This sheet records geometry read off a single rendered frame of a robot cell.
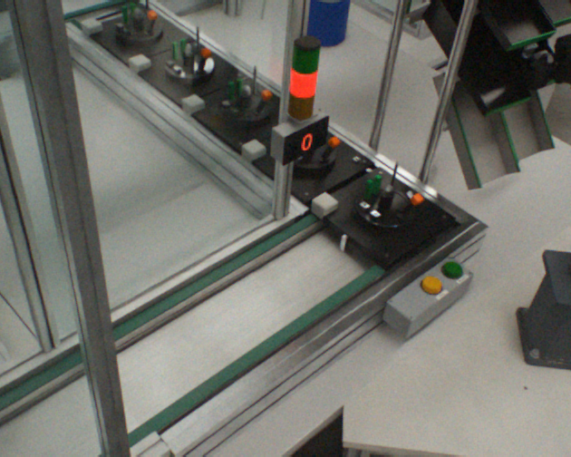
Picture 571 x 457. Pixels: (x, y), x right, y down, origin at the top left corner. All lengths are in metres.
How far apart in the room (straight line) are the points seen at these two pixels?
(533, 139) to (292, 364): 0.92
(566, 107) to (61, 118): 3.65
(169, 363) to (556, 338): 0.78
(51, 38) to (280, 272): 1.05
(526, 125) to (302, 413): 0.95
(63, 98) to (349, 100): 1.65
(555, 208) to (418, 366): 0.67
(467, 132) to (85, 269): 1.20
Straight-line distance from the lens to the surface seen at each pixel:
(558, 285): 1.51
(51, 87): 0.62
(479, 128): 1.81
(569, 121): 4.03
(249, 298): 1.52
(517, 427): 1.53
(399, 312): 1.49
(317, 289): 1.55
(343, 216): 1.65
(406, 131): 2.13
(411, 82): 2.35
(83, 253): 0.75
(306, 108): 1.41
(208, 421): 1.30
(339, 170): 1.77
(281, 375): 1.36
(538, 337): 1.60
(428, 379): 1.53
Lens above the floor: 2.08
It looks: 44 degrees down
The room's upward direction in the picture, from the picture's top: 6 degrees clockwise
